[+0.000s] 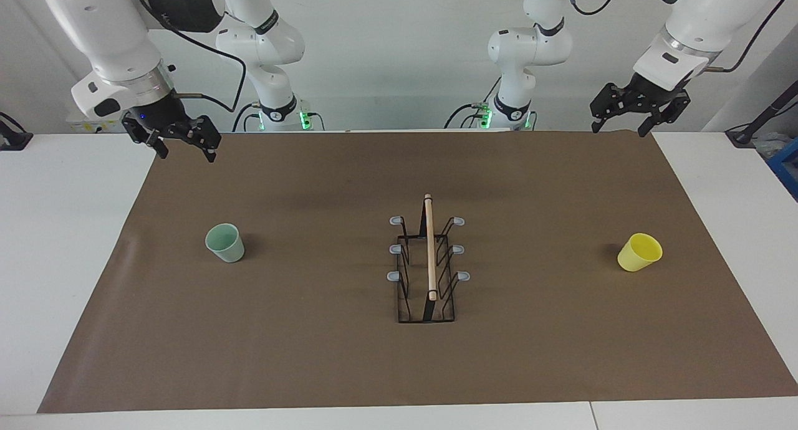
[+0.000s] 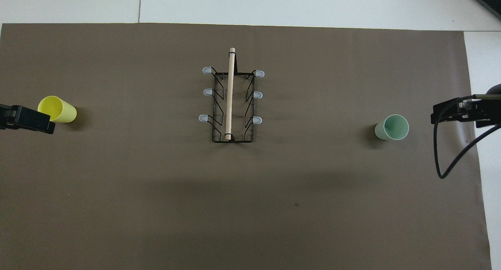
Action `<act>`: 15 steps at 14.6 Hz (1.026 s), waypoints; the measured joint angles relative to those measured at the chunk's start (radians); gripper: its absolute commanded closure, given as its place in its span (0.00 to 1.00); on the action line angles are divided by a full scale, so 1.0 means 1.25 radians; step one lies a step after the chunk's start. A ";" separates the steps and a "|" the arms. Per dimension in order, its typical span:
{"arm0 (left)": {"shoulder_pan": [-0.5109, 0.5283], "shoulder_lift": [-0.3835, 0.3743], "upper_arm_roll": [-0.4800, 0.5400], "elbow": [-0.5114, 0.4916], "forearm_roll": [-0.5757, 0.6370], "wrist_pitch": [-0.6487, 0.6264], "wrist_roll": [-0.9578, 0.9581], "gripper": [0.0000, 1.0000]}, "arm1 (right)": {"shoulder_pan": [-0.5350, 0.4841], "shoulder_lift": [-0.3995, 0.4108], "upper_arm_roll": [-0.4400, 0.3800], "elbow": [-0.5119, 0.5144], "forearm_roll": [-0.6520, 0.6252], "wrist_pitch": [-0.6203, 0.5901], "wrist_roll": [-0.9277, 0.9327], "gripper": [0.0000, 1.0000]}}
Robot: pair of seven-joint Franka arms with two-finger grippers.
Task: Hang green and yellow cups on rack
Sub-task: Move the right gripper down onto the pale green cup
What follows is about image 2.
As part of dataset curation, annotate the green plastic cup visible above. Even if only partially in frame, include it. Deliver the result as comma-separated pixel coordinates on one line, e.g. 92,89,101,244
375,114,409,141

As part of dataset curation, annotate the brown table mat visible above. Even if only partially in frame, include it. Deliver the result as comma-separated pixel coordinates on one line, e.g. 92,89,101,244
0,23,492,270

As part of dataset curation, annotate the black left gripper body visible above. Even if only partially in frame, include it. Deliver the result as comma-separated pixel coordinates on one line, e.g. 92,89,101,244
0,104,18,130

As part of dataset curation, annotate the black wire cup rack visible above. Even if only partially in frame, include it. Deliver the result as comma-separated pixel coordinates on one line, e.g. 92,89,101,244
198,48,265,144

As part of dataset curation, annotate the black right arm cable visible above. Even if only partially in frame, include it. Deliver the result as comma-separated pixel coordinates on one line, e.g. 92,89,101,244
432,95,501,180

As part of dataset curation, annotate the yellow plastic cup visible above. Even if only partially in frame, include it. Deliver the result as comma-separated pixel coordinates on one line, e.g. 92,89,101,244
38,96,77,123

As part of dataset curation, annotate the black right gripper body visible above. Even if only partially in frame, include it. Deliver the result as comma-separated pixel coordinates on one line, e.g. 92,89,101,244
462,94,501,129

